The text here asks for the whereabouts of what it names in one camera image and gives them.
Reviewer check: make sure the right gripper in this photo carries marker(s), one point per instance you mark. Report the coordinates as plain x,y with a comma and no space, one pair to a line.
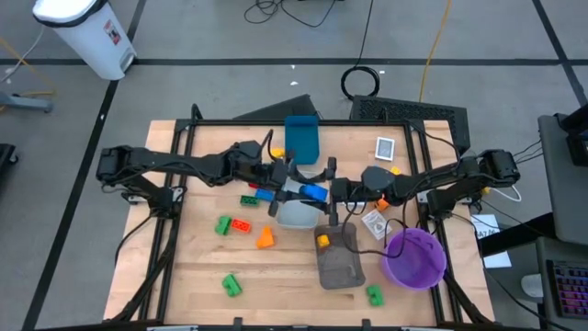
347,189

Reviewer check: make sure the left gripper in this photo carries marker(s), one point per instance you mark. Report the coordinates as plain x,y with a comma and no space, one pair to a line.
278,179

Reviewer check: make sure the yellow peg block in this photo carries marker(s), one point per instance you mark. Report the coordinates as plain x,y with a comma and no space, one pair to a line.
277,152

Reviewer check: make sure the red toy brick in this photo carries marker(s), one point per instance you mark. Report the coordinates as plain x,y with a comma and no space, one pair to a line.
253,186

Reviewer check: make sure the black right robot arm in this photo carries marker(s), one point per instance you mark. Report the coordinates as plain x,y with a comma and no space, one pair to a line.
436,179

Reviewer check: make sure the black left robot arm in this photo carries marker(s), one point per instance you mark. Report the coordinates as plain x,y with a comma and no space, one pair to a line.
184,163

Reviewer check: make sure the white plastic bin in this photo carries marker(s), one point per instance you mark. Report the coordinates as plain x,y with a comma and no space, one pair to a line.
298,217

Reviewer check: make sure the dark green toy brick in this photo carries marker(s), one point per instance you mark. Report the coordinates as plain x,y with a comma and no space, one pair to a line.
249,200

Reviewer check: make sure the small yellow block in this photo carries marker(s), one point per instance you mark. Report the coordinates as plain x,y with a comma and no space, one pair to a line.
323,241

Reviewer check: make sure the orange foam die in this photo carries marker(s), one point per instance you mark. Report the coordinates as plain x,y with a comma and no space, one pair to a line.
382,203

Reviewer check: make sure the teal plastic bin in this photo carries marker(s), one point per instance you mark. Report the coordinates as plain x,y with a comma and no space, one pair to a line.
301,138

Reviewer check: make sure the orange peg block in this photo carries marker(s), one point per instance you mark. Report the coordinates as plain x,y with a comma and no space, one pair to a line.
265,239

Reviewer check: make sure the yellow toy brick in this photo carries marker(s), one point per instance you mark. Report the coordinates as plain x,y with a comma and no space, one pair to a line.
395,171

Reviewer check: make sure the orange-red toy brick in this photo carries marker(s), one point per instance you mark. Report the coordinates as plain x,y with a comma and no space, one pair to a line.
241,225

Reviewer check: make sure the smoky transparent tray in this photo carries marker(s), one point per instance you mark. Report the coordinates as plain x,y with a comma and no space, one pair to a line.
340,269

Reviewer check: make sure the black slanted panel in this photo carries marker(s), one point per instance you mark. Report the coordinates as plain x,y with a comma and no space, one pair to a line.
285,109

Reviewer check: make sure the purple plastic bucket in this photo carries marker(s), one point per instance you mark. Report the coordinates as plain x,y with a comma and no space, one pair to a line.
413,262

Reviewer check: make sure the black perforated case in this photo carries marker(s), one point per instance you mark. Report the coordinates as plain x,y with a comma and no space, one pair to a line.
404,110

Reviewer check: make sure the green notched block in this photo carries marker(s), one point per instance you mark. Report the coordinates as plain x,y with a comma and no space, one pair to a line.
232,285
375,295

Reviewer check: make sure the white paper sheet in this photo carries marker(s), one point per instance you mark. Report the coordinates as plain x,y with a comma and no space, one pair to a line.
487,225

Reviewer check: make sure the white computer mouse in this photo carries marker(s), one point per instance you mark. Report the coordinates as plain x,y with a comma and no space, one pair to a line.
533,285

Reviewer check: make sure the grey desk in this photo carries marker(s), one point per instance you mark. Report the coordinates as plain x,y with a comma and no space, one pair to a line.
565,197

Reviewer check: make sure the black computer monitor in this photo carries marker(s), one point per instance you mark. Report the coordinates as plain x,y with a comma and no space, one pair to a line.
576,147

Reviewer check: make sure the backlit keyboard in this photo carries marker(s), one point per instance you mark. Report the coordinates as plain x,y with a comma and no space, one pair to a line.
569,289

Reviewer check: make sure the white trash can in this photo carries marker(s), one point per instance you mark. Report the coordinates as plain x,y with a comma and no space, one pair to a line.
87,37

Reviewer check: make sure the grey stand base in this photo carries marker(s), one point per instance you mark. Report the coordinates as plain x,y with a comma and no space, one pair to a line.
27,102

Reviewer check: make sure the black caster base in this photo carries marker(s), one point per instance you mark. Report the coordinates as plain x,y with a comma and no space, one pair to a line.
7,158

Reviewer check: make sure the black table frame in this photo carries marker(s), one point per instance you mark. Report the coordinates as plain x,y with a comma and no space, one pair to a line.
206,122

